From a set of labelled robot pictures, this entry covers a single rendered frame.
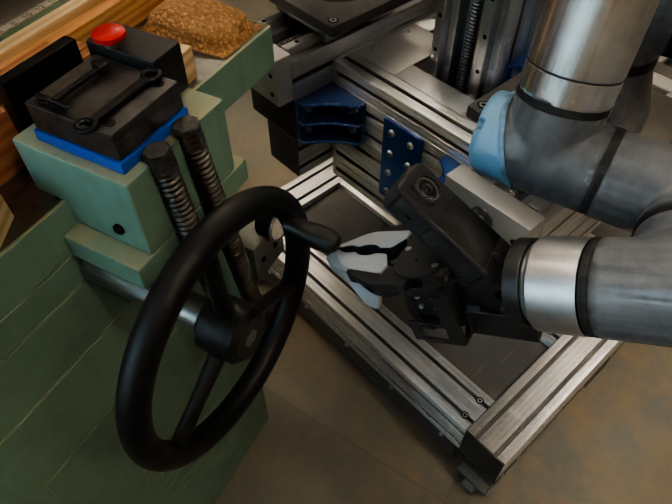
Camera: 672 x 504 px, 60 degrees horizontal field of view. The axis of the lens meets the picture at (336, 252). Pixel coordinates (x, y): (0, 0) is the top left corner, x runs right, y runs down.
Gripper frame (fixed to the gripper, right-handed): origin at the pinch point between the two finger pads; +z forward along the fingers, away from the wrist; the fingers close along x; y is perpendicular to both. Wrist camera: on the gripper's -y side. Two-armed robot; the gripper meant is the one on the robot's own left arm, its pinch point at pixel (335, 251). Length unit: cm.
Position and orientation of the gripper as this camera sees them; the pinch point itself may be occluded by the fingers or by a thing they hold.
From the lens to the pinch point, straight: 58.7
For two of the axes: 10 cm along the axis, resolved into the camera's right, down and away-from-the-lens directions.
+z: -7.5, -0.4, 6.6
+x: 5.3, -6.3, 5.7
